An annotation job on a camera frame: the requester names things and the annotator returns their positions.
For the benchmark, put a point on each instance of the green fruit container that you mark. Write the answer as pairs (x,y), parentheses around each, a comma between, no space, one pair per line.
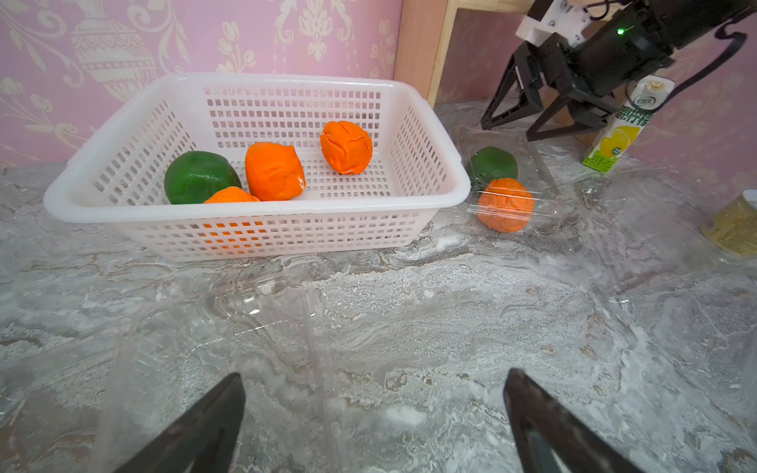
(195,176)
(489,164)

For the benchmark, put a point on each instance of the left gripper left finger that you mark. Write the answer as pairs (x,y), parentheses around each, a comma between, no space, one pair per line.
(203,439)

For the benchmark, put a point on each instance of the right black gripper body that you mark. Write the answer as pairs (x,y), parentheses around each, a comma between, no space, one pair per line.
(629,47)

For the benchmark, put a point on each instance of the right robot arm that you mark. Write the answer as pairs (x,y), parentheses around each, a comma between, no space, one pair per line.
(682,23)

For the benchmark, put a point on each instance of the clear clamshell container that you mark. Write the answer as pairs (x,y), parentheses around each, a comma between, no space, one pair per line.
(271,332)
(640,232)
(555,206)

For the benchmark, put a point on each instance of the wooden two-tier shelf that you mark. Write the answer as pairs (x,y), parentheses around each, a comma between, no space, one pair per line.
(456,51)

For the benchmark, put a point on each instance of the white plastic basket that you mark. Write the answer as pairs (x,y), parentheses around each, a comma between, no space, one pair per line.
(117,177)

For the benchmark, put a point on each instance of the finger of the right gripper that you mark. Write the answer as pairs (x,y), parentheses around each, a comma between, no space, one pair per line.
(572,113)
(523,75)

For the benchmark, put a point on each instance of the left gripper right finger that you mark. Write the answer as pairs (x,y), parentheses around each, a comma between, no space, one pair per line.
(549,437)

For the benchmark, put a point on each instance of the lemon drink carton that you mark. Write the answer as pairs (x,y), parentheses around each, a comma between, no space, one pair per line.
(625,126)

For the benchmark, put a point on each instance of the orange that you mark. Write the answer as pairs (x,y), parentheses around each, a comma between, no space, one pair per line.
(347,147)
(232,194)
(505,206)
(274,172)

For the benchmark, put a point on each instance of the yellow tin can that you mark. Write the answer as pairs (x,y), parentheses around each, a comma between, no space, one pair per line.
(733,228)

